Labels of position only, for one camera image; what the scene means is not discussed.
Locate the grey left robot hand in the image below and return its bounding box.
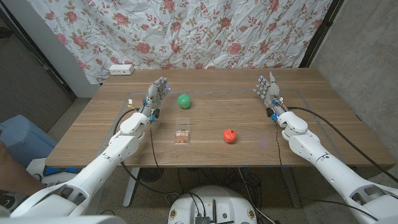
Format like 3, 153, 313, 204
139, 77, 172, 121

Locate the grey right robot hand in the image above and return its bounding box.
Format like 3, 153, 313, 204
252, 72, 289, 121

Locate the clear eyeshadow palette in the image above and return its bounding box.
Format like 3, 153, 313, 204
174, 117, 191, 146

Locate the green ball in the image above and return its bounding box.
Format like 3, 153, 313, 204
177, 93, 192, 110

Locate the red ball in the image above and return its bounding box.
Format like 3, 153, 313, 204
223, 128, 238, 144

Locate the white power strip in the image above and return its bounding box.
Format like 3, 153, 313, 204
108, 63, 135, 76

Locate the floral backdrop cloth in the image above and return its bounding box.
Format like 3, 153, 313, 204
26, 0, 333, 85

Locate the black backdrop stand pole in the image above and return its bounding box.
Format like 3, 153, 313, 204
298, 0, 345, 68

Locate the black round floor fan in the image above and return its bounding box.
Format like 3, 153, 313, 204
139, 167, 165, 183

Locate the white table leg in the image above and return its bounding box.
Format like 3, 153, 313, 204
123, 167, 141, 208

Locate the grey table leg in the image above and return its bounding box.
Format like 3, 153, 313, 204
281, 167, 302, 208

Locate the white robot torso base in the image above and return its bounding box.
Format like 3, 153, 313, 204
167, 185, 258, 224

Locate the blue plastic bin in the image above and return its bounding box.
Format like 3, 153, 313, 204
0, 114, 58, 169

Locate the person's bare leg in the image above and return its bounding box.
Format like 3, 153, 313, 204
0, 140, 47, 197

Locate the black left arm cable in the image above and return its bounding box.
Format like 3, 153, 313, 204
112, 108, 180, 197

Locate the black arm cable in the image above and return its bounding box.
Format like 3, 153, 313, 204
112, 108, 180, 197
287, 106, 398, 184

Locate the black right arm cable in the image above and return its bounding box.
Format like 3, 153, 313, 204
287, 106, 398, 184

